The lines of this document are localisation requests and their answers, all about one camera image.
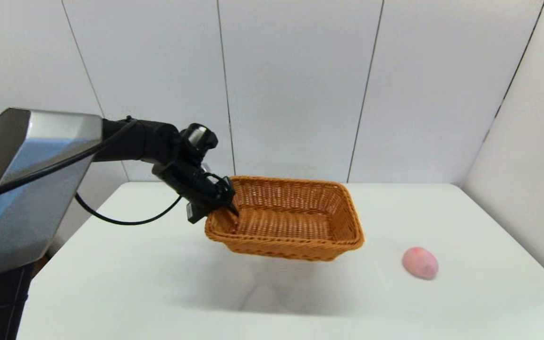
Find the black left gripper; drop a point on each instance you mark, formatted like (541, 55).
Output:
(187, 182)

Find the orange wicker basket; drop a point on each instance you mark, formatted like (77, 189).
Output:
(291, 226)

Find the silver and black left arm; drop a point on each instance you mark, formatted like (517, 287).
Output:
(31, 189)

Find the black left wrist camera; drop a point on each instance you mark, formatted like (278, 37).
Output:
(195, 212)

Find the pink peach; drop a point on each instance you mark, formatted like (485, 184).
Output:
(420, 263)

